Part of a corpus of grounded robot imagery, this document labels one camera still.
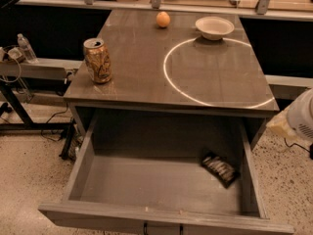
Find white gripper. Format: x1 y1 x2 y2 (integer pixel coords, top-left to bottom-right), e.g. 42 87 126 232
266 89 313 142

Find black rxbar chocolate wrapper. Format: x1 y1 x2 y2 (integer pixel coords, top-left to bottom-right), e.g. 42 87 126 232
201 152 240 188

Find open grey top drawer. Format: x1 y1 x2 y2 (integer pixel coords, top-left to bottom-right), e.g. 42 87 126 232
37 110 294 235

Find grey cabinet counter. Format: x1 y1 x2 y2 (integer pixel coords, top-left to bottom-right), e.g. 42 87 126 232
66 10 278 157

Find white paper bowl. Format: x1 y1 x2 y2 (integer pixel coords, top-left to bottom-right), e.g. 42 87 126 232
196 17 235 41

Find orange fruit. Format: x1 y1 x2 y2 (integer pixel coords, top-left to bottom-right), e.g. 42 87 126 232
156 12 170 28

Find gold drink can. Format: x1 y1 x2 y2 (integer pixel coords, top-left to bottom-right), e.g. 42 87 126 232
83 38 112 84

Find grey side bench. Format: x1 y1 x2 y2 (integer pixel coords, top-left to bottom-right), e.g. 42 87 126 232
0 58 82 131

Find clear plastic water bottle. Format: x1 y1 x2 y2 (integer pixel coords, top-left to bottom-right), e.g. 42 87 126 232
18 33 38 64

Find black cable right floor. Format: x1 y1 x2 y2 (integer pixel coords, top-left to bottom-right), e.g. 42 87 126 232
283 137 313 160

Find black drawer handle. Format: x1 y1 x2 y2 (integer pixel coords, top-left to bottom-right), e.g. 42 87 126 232
143 222 184 235

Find black floor cable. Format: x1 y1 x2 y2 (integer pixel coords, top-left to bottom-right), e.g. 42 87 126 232
39 103 71 144

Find coiled cable bundle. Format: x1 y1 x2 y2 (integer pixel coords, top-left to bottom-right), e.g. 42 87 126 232
0 44 26 84

